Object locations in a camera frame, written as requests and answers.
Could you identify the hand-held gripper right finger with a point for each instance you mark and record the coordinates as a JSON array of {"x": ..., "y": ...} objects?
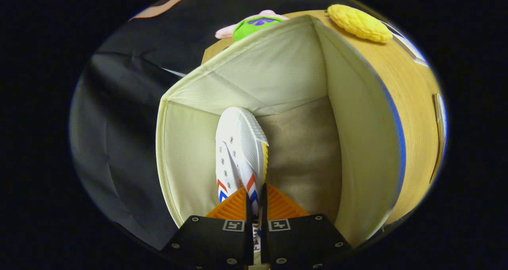
[{"x": 263, "y": 210}]

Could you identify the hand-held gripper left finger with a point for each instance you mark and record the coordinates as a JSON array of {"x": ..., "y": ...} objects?
[{"x": 248, "y": 212}]

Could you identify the cream fabric storage box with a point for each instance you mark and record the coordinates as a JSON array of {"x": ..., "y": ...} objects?
[{"x": 278, "y": 63}]

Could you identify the pink star plush toy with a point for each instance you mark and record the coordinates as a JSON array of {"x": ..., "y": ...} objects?
[{"x": 254, "y": 27}]

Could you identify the yellow plush toy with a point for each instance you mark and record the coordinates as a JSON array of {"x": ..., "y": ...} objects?
[{"x": 359, "y": 24}]

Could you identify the white book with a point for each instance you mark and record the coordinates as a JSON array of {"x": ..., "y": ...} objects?
[{"x": 410, "y": 49}]

